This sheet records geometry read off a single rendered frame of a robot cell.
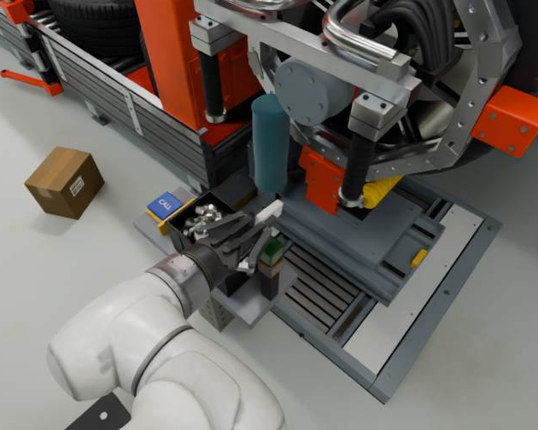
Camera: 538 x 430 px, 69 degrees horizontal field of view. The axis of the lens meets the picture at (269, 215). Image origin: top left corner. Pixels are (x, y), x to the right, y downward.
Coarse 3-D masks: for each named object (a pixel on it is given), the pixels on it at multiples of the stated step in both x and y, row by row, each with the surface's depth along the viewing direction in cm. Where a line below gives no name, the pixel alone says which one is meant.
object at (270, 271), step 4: (260, 260) 77; (280, 260) 78; (260, 264) 78; (264, 264) 77; (276, 264) 77; (280, 264) 79; (260, 268) 79; (264, 268) 78; (268, 268) 76; (272, 268) 77; (276, 268) 78; (280, 268) 80; (264, 272) 79; (268, 272) 77; (272, 272) 78; (276, 272) 79; (268, 276) 79; (272, 276) 79
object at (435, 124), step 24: (312, 24) 101; (408, 24) 76; (408, 48) 78; (408, 72) 81; (456, 96) 78; (336, 120) 102; (408, 120) 88; (432, 120) 94; (384, 144) 95; (408, 144) 90
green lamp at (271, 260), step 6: (276, 240) 74; (270, 246) 74; (276, 246) 74; (282, 246) 74; (264, 252) 73; (270, 252) 73; (276, 252) 73; (282, 252) 75; (264, 258) 74; (270, 258) 73; (276, 258) 75; (270, 264) 75
